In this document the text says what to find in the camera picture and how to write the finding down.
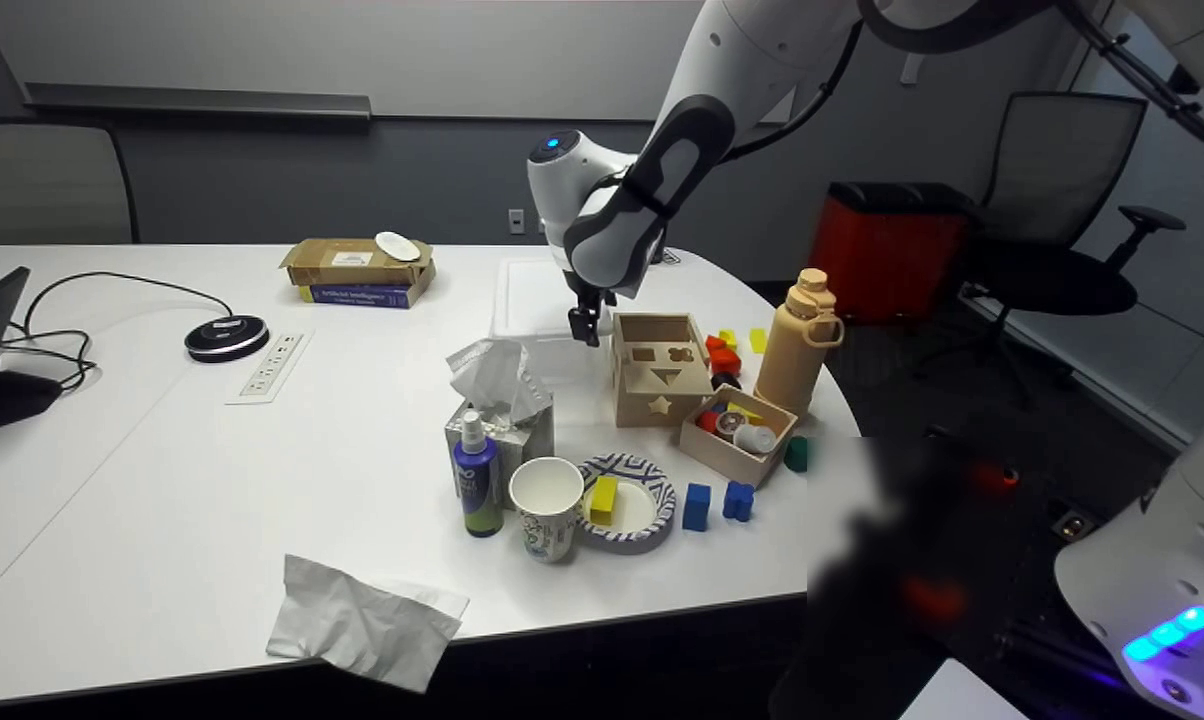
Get white paper cup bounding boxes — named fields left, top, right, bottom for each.
left=509, top=457, right=585, bottom=565

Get white translucent storage bin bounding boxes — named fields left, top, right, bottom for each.
left=548, top=372, right=612, bottom=438

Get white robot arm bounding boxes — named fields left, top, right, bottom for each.
left=526, top=0, right=1204, bottom=344

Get crumpled white tissue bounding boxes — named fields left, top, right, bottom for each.
left=265, top=555, right=468, bottom=698

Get red toy block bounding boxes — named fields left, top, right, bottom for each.
left=702, top=335, right=738, bottom=387

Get black cable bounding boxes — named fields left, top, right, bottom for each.
left=0, top=269, right=238, bottom=398

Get black round speaker puck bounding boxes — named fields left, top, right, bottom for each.
left=182, top=316, right=267, bottom=366

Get tan water bottle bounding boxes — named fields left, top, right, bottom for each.
left=756, top=269, right=844, bottom=418

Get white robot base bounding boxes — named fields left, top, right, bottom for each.
left=1052, top=438, right=1204, bottom=720

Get yellow block behind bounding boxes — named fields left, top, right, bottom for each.
left=747, top=330, right=769, bottom=357

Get blue block right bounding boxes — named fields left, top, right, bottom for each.
left=722, top=481, right=756, bottom=521

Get red bin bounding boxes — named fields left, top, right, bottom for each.
left=813, top=182, right=970, bottom=325

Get green block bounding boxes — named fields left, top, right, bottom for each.
left=783, top=438, right=814, bottom=473

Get wooden shape sorter box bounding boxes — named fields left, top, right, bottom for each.
left=612, top=313, right=712, bottom=429

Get patterned paper plate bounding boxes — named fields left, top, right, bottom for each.
left=579, top=453, right=677, bottom=555

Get black office chair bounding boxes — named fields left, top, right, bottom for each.
left=957, top=91, right=1183, bottom=384

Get white label strip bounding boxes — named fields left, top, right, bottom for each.
left=232, top=333, right=302, bottom=410

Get blue block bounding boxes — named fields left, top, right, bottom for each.
left=722, top=481, right=756, bottom=521
left=679, top=483, right=712, bottom=532

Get yellow block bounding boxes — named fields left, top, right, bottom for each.
left=747, top=330, right=769, bottom=357
left=589, top=476, right=621, bottom=526

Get grey chair left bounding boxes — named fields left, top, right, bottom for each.
left=0, top=119, right=134, bottom=246

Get tissue box with tissue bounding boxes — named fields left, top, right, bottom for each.
left=445, top=335, right=555, bottom=476

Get black clamp stand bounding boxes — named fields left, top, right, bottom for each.
left=769, top=429, right=1019, bottom=720

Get small wooden tray box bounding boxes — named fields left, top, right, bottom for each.
left=677, top=387, right=797, bottom=489

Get whiteboard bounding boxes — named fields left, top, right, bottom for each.
left=0, top=0, right=701, bottom=119

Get cardboard box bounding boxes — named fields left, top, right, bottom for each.
left=284, top=236, right=430, bottom=284

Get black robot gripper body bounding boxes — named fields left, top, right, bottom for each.
left=563, top=273, right=617, bottom=330

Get white tape roll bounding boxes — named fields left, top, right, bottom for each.
left=370, top=234, right=425, bottom=265

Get blue block left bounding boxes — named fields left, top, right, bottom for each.
left=679, top=483, right=712, bottom=532

